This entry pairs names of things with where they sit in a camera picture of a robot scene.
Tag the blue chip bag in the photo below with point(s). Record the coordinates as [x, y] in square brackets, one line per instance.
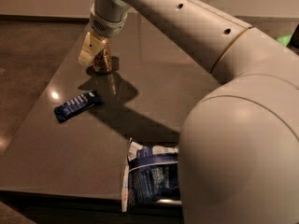
[150, 174]

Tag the orange soda can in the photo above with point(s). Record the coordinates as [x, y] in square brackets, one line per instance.
[102, 63]

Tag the dark blue snack bar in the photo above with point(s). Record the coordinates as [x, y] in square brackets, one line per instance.
[77, 105]

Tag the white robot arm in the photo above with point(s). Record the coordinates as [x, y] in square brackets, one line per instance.
[238, 153]

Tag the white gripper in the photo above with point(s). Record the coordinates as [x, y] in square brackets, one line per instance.
[107, 27]

